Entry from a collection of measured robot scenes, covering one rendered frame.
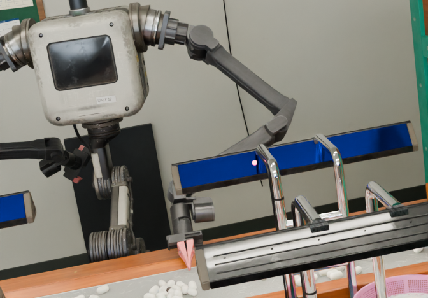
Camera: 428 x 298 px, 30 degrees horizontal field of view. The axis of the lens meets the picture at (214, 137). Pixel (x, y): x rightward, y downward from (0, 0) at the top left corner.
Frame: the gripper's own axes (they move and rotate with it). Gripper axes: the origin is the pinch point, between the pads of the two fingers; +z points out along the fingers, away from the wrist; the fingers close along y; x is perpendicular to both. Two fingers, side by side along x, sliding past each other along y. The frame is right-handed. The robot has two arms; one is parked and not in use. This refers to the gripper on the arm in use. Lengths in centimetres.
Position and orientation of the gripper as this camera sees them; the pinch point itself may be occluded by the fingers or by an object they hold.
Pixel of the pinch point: (189, 267)
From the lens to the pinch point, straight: 226.3
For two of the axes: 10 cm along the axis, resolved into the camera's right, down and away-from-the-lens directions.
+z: 1.7, 7.9, -5.9
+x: 0.3, 5.9, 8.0
